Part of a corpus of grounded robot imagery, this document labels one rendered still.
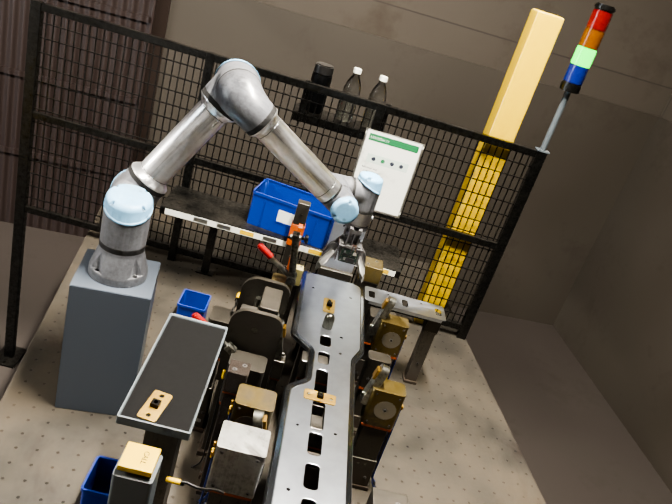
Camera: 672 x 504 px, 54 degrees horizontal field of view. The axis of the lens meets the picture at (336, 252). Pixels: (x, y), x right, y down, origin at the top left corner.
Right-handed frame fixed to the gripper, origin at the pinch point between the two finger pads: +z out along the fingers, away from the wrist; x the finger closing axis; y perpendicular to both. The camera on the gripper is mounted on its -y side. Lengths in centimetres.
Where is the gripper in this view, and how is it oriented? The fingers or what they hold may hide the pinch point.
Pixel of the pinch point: (338, 275)
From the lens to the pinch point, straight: 204.5
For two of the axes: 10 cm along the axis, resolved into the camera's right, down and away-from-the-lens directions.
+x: 9.6, 2.7, 0.9
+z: -2.8, 8.6, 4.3
